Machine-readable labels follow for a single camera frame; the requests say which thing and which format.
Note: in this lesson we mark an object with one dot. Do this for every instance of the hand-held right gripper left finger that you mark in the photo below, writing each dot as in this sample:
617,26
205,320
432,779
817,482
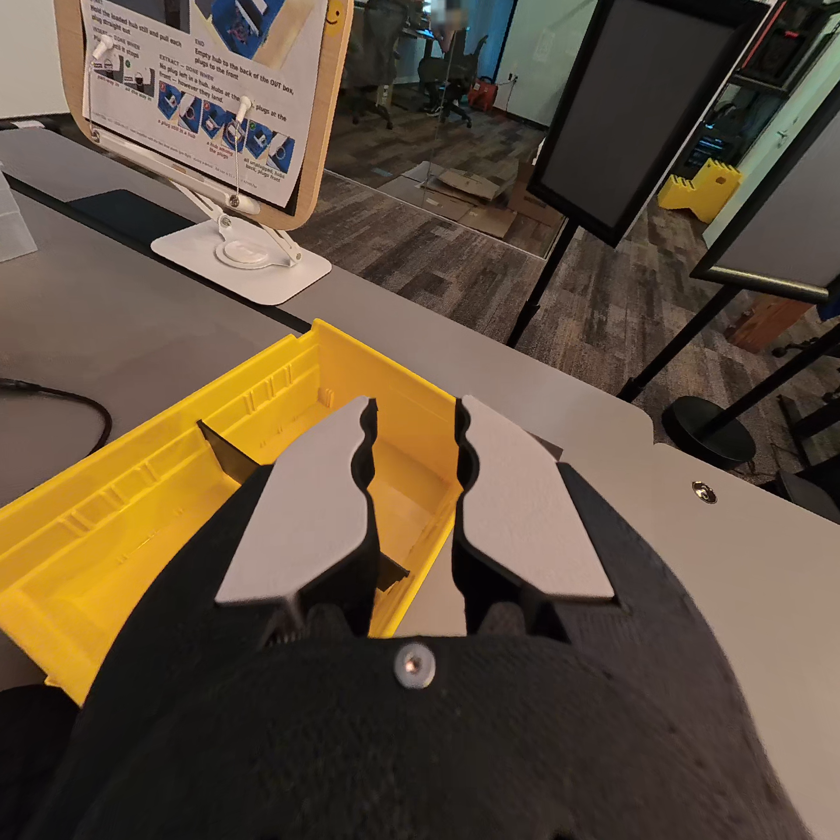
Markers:
295,525

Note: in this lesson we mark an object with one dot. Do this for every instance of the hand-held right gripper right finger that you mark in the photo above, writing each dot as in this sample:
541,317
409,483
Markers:
532,525

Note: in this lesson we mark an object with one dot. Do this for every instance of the yellow plastic bin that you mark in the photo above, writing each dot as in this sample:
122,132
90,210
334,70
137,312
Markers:
131,525

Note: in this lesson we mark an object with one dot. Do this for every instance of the clear plastic bin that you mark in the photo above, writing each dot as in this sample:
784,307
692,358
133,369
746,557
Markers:
16,223

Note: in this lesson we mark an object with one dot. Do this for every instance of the small yellow floor sign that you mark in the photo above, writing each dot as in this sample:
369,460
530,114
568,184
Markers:
702,187

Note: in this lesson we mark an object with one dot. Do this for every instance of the black framed display screen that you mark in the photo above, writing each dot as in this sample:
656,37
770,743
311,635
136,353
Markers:
788,223

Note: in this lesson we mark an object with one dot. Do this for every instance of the black display panel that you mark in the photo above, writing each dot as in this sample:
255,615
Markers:
643,105

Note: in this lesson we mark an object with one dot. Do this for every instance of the red bag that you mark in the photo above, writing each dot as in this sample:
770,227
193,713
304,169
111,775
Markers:
486,92

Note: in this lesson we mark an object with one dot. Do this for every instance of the instruction poster board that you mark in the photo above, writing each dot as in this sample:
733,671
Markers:
197,79

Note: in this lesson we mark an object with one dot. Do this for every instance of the black office chair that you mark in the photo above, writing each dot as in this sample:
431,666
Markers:
453,66

